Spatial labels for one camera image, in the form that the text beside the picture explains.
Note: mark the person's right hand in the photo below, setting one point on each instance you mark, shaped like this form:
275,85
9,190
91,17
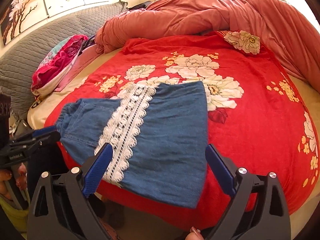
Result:
196,233

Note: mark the red floral blanket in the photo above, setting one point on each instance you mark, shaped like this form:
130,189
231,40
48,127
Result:
250,130

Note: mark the person's left hand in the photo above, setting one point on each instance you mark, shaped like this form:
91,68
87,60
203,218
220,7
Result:
20,180

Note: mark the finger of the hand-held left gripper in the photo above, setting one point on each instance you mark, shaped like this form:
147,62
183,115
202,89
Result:
45,132
42,142

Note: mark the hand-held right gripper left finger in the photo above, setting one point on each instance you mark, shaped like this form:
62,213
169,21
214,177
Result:
97,172

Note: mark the grey quilted headboard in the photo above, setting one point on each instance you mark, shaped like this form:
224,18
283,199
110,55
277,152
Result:
50,42

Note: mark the blue denim pants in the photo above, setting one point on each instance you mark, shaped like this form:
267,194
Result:
170,142

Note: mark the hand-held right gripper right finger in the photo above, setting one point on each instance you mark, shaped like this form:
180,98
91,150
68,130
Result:
220,170

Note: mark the floral wall painting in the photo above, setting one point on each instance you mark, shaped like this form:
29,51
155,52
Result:
25,5

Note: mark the pink floral pillow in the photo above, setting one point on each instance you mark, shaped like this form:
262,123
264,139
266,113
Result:
57,62

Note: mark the salmon duvet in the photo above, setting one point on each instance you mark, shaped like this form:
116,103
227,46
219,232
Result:
187,12

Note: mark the yellow green garment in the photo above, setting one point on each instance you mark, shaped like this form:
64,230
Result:
12,215

